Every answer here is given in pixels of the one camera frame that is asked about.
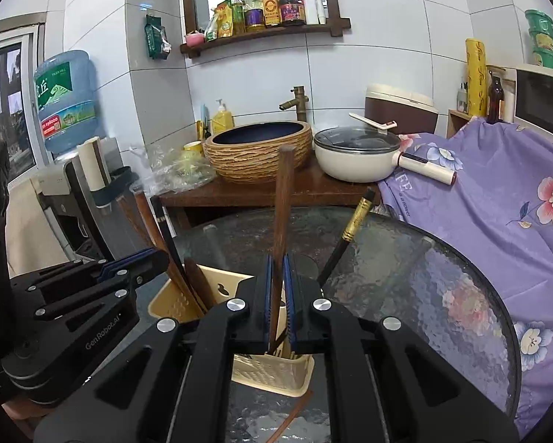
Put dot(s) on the window with frame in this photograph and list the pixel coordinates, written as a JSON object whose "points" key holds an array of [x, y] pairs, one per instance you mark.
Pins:
{"points": [[8, 101]]}

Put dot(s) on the beige perforated utensil holder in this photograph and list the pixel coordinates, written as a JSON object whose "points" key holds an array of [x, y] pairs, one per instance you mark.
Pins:
{"points": [[267, 374]]}

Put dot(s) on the yellow soap pump bottle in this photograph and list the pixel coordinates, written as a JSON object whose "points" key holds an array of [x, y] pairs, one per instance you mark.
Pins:
{"points": [[222, 120]]}

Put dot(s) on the small grey bottle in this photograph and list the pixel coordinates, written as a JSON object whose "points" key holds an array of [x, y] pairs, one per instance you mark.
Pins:
{"points": [[462, 98]]}

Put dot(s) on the small wooden box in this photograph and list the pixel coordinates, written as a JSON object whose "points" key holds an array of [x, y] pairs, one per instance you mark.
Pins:
{"points": [[458, 122]]}

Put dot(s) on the brass faucet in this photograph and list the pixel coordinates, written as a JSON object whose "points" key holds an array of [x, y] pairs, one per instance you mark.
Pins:
{"points": [[299, 104]]}

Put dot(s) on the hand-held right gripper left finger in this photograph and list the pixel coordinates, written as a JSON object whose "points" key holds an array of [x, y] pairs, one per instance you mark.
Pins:
{"points": [[267, 295]]}

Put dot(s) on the bottle with orange label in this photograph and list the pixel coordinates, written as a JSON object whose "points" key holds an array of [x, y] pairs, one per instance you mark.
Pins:
{"points": [[270, 7]]}

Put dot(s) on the white squeeze bottle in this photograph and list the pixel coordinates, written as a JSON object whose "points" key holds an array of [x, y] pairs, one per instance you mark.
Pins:
{"points": [[311, 7]]}

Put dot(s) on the dark soy sauce bottle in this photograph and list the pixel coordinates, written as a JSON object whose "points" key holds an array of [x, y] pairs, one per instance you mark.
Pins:
{"points": [[290, 4]]}

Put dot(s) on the white microwave oven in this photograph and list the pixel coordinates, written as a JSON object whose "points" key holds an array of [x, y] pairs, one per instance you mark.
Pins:
{"points": [[542, 101]]}

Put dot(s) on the bottle with purple label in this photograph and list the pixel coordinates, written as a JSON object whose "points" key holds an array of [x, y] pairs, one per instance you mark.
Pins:
{"points": [[254, 11]]}

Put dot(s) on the water dispenser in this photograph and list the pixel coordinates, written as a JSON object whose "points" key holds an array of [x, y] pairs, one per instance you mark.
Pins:
{"points": [[59, 194]]}

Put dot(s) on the brown wooden spoon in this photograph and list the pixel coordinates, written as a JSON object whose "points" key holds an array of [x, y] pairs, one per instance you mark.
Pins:
{"points": [[198, 281]]}

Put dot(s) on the brown glass bottle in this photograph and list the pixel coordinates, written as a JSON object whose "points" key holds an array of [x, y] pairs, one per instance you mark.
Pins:
{"points": [[495, 99]]}

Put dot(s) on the black chopstick gold band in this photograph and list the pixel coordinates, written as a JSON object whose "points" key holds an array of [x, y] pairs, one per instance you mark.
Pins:
{"points": [[350, 235], [163, 228]]}

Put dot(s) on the yellow cup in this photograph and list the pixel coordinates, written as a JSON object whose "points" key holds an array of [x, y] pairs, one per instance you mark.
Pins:
{"points": [[194, 150]]}

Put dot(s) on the purple floral cloth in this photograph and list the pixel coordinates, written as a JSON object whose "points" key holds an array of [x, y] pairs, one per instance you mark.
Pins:
{"points": [[488, 221]]}

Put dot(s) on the white pan with glass lid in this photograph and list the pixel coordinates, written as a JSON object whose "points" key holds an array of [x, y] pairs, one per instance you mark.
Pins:
{"points": [[355, 161]]}

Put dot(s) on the brown and white rice cooker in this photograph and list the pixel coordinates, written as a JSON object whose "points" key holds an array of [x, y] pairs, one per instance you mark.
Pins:
{"points": [[396, 106]]}

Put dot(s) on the dark teal cup holder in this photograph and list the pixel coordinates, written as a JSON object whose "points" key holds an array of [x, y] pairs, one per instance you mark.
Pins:
{"points": [[114, 189]]}

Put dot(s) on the stack of green cups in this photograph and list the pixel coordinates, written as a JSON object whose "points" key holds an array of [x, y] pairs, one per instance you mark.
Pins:
{"points": [[543, 39]]}

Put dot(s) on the clear plastic bag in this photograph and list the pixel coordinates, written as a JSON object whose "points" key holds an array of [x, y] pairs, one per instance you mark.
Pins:
{"points": [[179, 170]]}

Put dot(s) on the white rice paddle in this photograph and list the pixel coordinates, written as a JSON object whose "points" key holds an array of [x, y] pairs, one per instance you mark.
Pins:
{"points": [[373, 122]]}

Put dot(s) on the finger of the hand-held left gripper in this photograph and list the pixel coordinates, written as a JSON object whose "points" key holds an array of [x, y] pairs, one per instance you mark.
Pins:
{"points": [[138, 274], [119, 263]]}

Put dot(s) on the yellow wrap roll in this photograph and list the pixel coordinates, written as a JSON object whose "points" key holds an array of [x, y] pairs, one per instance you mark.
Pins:
{"points": [[476, 78]]}

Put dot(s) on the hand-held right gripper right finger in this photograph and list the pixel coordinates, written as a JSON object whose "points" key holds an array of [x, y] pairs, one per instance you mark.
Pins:
{"points": [[289, 300]]}

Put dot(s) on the small pink bowl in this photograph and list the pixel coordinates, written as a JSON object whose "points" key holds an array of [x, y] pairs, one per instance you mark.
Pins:
{"points": [[194, 39]]}

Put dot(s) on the blue water jug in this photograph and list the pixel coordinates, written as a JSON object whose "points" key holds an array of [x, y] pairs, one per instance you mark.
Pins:
{"points": [[66, 101]]}

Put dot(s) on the woven pattern sink basin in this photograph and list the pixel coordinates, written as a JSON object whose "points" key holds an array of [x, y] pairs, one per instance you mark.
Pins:
{"points": [[258, 157]]}

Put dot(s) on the green seasoning packet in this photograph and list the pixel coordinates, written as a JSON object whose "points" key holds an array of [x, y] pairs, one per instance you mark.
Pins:
{"points": [[210, 27]]}

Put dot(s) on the yellow seasoning packet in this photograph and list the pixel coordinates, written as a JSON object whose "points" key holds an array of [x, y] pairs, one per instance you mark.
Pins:
{"points": [[224, 18]]}

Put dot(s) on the wooden wall shelf with mirror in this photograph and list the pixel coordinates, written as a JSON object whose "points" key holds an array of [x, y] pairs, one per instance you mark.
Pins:
{"points": [[267, 30]]}

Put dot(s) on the green packet on wall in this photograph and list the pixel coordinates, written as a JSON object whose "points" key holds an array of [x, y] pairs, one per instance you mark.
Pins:
{"points": [[156, 37]]}

